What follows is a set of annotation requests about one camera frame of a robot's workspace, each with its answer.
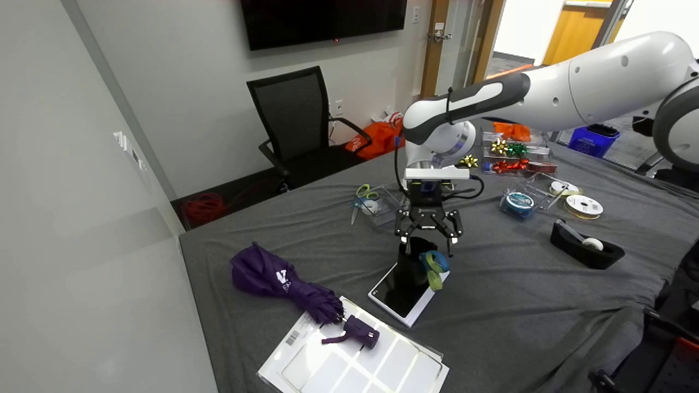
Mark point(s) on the blue green scissors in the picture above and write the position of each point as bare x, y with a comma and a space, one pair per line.
436, 266

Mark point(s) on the clear plastic tray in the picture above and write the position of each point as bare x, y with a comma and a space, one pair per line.
382, 207

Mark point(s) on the green left scissors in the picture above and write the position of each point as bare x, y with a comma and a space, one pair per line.
360, 195

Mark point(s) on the grey table cloth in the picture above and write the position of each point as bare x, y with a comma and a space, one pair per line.
515, 316

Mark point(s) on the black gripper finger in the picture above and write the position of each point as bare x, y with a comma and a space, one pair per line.
453, 236
404, 239

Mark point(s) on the white yellow ribbon spool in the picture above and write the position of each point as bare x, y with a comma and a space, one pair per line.
583, 207

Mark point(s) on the orange bag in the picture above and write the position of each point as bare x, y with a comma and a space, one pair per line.
384, 138

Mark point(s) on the wooden door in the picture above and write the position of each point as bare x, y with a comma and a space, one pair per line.
460, 43

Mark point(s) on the white sheet stack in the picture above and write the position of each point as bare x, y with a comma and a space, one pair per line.
360, 354

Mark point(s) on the blue bin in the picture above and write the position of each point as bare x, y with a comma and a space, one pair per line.
593, 141

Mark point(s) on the black cup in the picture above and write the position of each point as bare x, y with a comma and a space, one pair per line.
408, 279

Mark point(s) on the black office chair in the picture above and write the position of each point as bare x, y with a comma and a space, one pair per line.
295, 116

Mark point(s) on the wall television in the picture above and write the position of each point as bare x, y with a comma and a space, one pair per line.
287, 23

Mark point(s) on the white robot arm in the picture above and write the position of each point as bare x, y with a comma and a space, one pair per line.
654, 70

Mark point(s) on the blue ribbon spool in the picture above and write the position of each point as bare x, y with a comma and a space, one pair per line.
519, 204

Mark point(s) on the purple folded umbrella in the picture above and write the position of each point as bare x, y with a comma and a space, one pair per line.
259, 272

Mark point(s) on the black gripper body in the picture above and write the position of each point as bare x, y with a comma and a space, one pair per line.
425, 213

